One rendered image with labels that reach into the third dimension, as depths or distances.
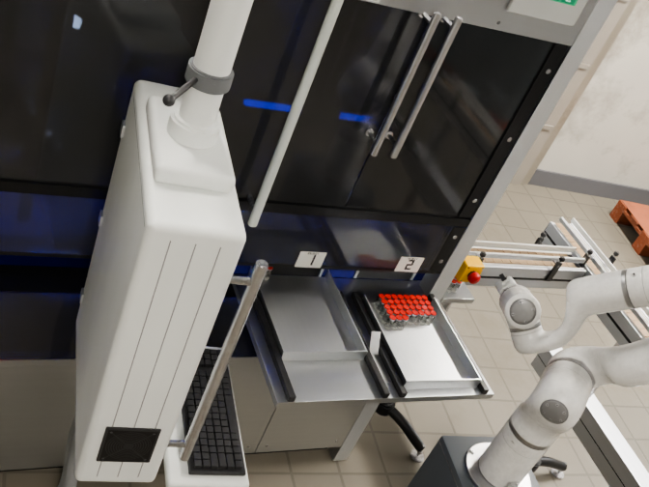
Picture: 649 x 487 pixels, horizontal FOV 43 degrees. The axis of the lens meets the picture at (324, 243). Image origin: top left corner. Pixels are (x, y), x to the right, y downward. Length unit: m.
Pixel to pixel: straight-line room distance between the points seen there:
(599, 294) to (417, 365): 0.71
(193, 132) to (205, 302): 0.32
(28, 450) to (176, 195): 1.44
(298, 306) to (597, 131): 3.73
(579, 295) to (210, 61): 0.97
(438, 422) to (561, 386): 1.70
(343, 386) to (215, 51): 1.09
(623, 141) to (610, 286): 4.13
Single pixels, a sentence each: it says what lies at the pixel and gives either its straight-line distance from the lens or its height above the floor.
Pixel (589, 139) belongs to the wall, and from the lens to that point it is 5.85.
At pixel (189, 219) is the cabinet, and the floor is 1.55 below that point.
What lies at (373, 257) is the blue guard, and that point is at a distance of 2.47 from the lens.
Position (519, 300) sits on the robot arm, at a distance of 1.96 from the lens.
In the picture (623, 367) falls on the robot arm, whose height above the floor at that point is 1.38.
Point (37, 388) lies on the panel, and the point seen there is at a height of 0.48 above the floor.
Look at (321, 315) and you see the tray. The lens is 2.43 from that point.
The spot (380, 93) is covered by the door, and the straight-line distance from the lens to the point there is 2.11.
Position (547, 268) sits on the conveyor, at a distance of 3.09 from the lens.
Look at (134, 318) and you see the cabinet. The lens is 1.58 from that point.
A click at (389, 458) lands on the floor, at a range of 3.41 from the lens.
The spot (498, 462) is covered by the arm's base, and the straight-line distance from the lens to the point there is 2.24.
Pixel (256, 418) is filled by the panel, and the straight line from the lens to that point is 2.90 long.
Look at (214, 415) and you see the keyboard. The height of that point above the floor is 0.83.
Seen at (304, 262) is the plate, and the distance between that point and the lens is 2.38.
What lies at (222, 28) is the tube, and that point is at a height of 1.83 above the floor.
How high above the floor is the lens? 2.42
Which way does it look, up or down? 34 degrees down
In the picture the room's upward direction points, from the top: 24 degrees clockwise
